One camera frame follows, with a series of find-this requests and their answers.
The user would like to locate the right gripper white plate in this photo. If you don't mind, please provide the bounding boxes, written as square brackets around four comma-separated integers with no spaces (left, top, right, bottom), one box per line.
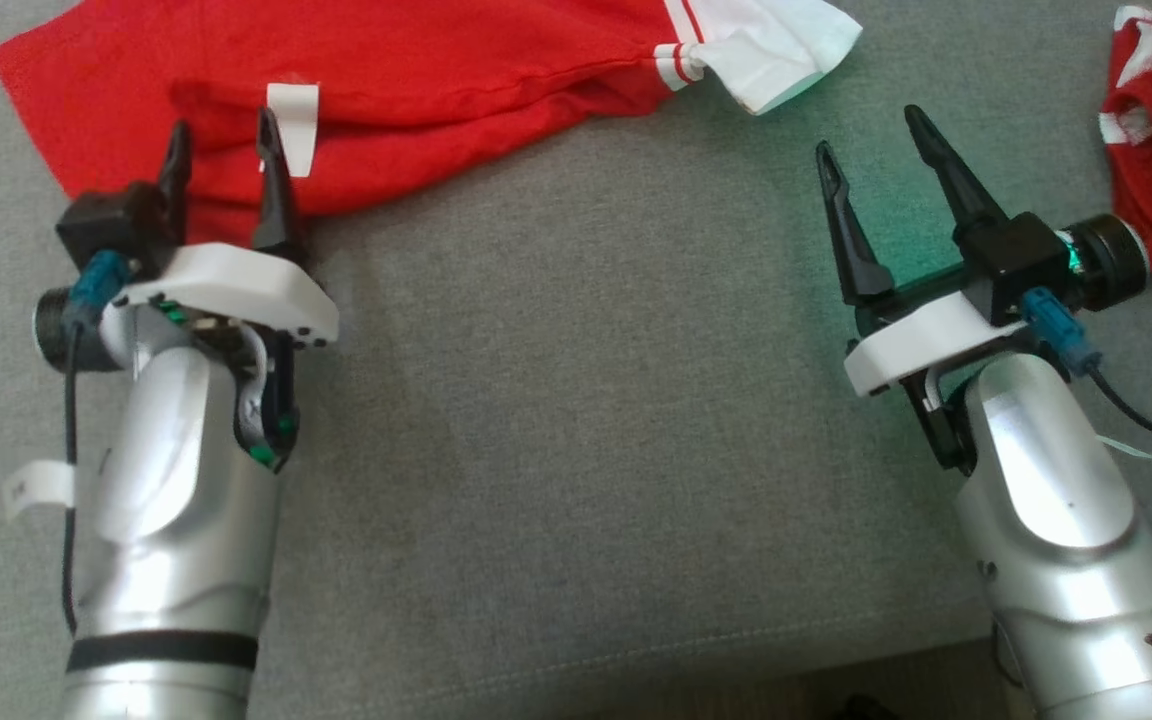
[816,105,1149,476]

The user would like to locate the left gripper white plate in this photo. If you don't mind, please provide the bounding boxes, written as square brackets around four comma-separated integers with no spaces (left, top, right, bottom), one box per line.
[34,107,339,473]

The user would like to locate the red shirt white cuffs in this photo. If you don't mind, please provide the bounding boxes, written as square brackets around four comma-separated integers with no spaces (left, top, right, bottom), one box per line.
[0,0,864,249]

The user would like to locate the large grey sofa seat cushion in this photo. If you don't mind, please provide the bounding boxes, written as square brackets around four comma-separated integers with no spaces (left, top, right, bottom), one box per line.
[0,0,1152,720]

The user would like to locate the left black cable teal connector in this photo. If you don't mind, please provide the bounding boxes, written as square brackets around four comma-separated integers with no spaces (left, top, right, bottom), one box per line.
[61,250,132,636]

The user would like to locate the black cable teal connector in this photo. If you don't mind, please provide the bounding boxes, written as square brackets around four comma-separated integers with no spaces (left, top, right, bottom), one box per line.
[61,250,132,636]
[1021,288,1152,479]

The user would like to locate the right black cable teal connector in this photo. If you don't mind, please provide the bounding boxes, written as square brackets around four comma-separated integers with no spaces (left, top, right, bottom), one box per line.
[1021,288,1152,479]

